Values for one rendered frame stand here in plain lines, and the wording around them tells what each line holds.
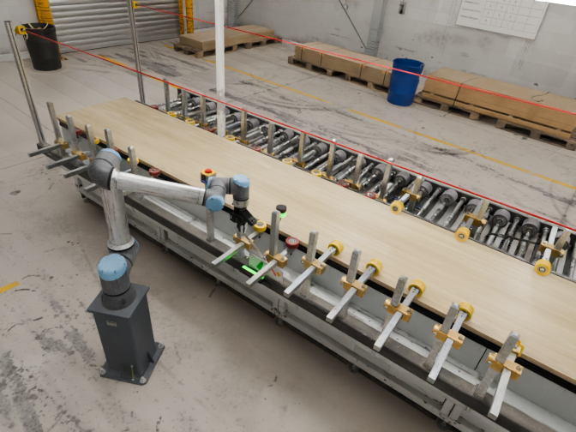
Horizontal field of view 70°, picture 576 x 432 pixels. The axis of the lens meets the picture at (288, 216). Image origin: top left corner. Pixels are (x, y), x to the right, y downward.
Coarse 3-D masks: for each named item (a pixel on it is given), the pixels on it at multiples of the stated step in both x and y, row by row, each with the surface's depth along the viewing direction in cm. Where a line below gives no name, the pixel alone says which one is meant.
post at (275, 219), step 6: (276, 210) 222; (276, 216) 221; (276, 222) 224; (276, 228) 227; (270, 234) 231; (276, 234) 230; (270, 240) 233; (276, 240) 233; (270, 246) 235; (276, 246) 236; (270, 252) 238; (276, 252) 239
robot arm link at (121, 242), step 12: (96, 156) 201; (108, 156) 202; (120, 156) 211; (108, 192) 211; (120, 192) 215; (108, 204) 215; (120, 204) 218; (108, 216) 220; (120, 216) 222; (108, 228) 226; (120, 228) 226; (108, 240) 235; (120, 240) 230; (132, 240) 237; (108, 252) 236; (120, 252) 232; (132, 252) 238; (132, 264) 237
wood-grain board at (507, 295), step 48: (144, 144) 334; (192, 144) 341; (288, 192) 291; (336, 192) 296; (384, 240) 254; (432, 240) 258; (432, 288) 222; (480, 288) 225; (528, 288) 228; (528, 336) 200
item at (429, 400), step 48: (96, 144) 348; (96, 192) 396; (240, 288) 313; (336, 288) 250; (384, 288) 227; (336, 336) 275; (432, 336) 222; (480, 336) 204; (384, 384) 266; (528, 384) 199
